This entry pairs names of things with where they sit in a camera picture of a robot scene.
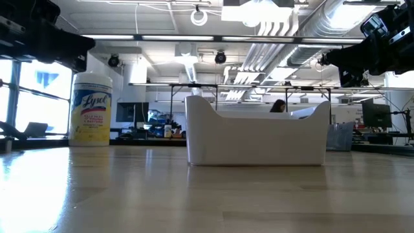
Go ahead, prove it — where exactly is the white plastic tray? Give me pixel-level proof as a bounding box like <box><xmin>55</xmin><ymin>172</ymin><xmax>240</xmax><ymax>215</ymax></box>
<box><xmin>184</xmin><ymin>95</ymin><xmax>331</xmax><ymax>167</ymax></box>

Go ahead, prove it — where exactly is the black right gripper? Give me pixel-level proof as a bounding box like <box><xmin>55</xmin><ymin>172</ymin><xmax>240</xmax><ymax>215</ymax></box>
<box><xmin>328</xmin><ymin>14</ymin><xmax>400</xmax><ymax>87</ymax></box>

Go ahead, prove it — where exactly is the long ceiling light strip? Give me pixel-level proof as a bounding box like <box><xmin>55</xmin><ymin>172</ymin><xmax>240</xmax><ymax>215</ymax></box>
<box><xmin>80</xmin><ymin>34</ymin><xmax>365</xmax><ymax>45</ymax></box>

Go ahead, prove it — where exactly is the black computer monitor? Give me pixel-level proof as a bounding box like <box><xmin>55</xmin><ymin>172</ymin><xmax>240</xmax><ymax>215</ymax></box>
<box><xmin>116</xmin><ymin>102</ymin><xmax>150</xmax><ymax>123</ymax></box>
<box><xmin>361</xmin><ymin>98</ymin><xmax>393</xmax><ymax>129</ymax></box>

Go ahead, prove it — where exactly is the black metal stand frame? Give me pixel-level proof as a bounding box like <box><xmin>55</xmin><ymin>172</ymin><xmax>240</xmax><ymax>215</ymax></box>
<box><xmin>168</xmin><ymin>83</ymin><xmax>219</xmax><ymax>126</ymax></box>
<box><xmin>283</xmin><ymin>85</ymin><xmax>333</xmax><ymax>124</ymax></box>

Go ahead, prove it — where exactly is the person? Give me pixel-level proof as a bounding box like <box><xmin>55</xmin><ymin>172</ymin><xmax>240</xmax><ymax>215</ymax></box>
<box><xmin>269</xmin><ymin>99</ymin><xmax>287</xmax><ymax>113</ymax></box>

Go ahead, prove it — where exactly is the white coiled cable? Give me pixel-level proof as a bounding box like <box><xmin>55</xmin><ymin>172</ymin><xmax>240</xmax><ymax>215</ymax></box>
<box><xmin>190</xmin><ymin>8</ymin><xmax>208</xmax><ymax>27</ymax></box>

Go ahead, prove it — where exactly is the yellow Lysol wipes canister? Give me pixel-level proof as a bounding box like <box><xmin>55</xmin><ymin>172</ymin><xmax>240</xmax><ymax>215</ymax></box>
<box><xmin>68</xmin><ymin>71</ymin><xmax>113</xmax><ymax>147</ymax></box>

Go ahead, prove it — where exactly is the silver ventilation duct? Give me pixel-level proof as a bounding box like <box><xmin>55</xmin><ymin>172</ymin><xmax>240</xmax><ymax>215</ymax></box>
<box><xmin>286</xmin><ymin>0</ymin><xmax>379</xmax><ymax>67</ymax></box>

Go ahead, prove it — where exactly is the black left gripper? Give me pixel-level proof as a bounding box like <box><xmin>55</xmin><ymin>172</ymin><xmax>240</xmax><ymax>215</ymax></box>
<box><xmin>12</xmin><ymin>0</ymin><xmax>96</xmax><ymax>72</ymax></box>

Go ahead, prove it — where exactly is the white ceiling light fixture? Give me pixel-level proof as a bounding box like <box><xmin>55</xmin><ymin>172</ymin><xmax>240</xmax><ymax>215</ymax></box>
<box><xmin>221</xmin><ymin>0</ymin><xmax>295</xmax><ymax>28</ymax></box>

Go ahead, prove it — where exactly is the grey translucent plastic bin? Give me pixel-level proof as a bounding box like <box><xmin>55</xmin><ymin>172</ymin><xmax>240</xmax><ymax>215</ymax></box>
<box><xmin>325</xmin><ymin>121</ymin><xmax>356</xmax><ymax>152</ymax></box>

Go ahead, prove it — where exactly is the grey laptop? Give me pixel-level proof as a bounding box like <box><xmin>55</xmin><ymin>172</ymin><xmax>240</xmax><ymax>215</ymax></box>
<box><xmin>24</xmin><ymin>122</ymin><xmax>49</xmax><ymax>139</ymax></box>

